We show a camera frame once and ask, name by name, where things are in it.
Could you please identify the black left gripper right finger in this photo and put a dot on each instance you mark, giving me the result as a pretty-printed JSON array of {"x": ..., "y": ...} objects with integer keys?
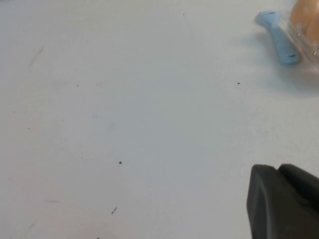
[{"x": 304, "y": 184}]

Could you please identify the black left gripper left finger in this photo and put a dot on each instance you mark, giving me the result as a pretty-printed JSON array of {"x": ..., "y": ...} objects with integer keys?
[{"x": 264, "y": 211}]

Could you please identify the orange-brown egg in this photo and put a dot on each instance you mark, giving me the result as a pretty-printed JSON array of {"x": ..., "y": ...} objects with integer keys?
[
  {"x": 314, "y": 30},
  {"x": 305, "y": 11}
]

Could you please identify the clear plastic egg tray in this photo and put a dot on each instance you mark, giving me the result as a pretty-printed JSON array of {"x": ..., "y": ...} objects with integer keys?
[{"x": 299, "y": 42}]

